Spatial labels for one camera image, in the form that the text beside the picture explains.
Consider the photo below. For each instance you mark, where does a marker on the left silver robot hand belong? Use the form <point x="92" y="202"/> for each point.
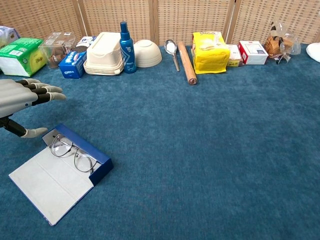
<point x="15" y="97"/>

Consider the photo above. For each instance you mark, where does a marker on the eyeglasses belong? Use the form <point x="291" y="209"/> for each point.
<point x="61" y="147"/>

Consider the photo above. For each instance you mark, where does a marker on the blue glasses case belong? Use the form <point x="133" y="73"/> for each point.
<point x="50" y="185"/>

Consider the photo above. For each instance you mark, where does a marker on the green tissue pack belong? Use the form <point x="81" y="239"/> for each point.
<point x="20" y="57"/>

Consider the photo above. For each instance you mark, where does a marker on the white blue tissue pack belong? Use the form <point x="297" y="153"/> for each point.
<point x="7" y="35"/>

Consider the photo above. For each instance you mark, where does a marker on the blue Oreo cookie box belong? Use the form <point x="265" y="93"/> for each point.
<point x="72" y="67"/>

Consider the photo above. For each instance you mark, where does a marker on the clear plastic snack box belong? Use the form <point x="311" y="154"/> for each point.
<point x="57" y="47"/>

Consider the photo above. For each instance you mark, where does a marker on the beige lunch container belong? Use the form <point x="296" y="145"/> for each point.
<point x="103" y="55"/>

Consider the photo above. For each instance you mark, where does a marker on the blue spray bottle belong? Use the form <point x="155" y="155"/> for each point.
<point x="127" y="52"/>

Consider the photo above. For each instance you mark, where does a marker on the beige upturned bowl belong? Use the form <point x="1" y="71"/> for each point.
<point x="148" y="53"/>

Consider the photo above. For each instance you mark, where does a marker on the metal spoon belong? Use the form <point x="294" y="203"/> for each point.
<point x="170" y="46"/>

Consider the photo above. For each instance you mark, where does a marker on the wooden rolling pin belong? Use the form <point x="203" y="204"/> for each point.
<point x="187" y="63"/>

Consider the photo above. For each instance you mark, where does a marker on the rattan folding screen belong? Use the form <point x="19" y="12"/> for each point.
<point x="190" y="17"/>

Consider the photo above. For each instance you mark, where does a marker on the yellow biscuit pack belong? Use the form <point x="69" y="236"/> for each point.
<point x="210" y="55"/>

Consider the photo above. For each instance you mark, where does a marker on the blue carpet table cover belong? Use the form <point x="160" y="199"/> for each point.
<point x="212" y="150"/>

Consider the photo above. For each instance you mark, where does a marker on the white red box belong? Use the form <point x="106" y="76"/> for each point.
<point x="253" y="52"/>

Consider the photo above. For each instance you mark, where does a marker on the clear bag of cookies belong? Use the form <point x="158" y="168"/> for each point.
<point x="277" y="45"/>

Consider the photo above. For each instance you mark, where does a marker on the white plate edge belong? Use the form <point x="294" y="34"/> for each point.
<point x="315" y="51"/>

